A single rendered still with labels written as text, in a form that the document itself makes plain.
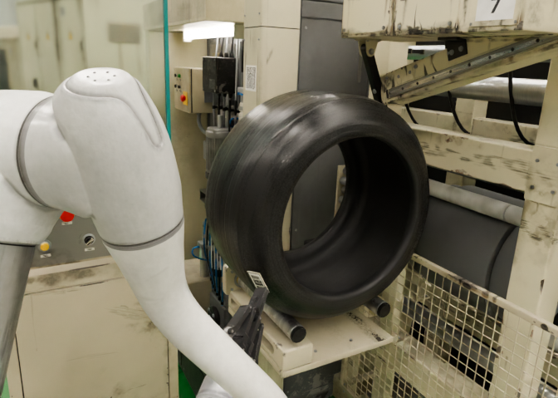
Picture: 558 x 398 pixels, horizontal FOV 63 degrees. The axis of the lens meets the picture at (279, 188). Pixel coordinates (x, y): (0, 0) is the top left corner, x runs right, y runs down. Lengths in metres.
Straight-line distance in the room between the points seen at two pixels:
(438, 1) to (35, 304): 1.43
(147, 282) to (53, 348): 1.18
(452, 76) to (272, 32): 0.51
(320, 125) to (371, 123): 0.14
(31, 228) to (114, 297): 1.11
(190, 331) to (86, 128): 0.31
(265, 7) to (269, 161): 0.52
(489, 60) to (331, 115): 0.42
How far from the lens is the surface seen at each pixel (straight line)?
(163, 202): 0.52
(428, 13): 1.23
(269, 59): 1.38
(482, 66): 1.28
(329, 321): 1.46
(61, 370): 1.79
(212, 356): 0.67
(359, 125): 1.10
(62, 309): 1.68
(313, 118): 1.05
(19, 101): 0.58
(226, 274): 1.45
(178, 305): 0.63
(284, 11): 1.41
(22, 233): 0.59
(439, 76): 1.36
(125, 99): 0.49
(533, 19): 1.09
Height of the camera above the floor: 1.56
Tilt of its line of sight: 15 degrees down
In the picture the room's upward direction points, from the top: 2 degrees clockwise
